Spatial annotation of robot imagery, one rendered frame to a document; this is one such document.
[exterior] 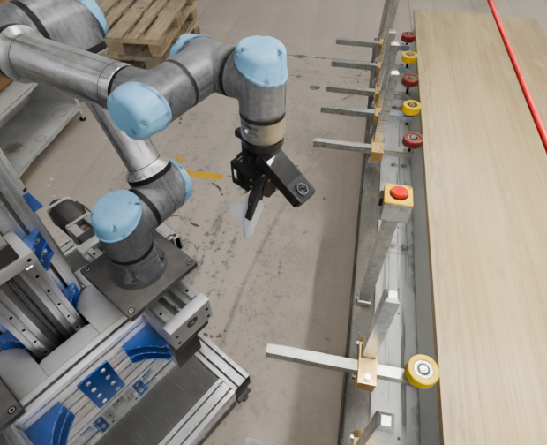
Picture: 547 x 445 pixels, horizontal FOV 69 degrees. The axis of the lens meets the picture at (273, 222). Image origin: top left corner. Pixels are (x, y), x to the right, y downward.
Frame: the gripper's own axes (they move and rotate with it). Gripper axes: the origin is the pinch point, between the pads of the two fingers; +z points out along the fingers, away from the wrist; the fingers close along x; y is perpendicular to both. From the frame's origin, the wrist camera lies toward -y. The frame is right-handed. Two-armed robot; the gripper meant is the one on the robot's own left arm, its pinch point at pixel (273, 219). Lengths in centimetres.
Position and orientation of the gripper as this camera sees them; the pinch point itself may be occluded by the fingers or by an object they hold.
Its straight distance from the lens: 81.9
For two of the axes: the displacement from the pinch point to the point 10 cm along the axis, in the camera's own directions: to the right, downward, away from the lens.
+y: -7.7, -4.8, 4.3
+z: 0.0, 6.6, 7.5
